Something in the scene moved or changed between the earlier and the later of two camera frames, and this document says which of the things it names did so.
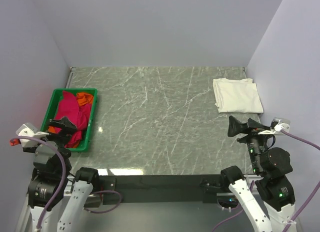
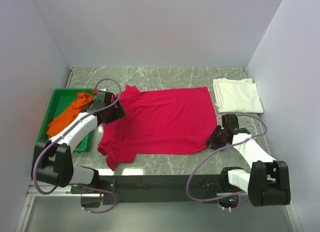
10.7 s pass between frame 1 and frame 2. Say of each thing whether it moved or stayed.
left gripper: moved
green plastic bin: stayed
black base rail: stayed
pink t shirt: moved
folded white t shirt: stayed
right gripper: moved
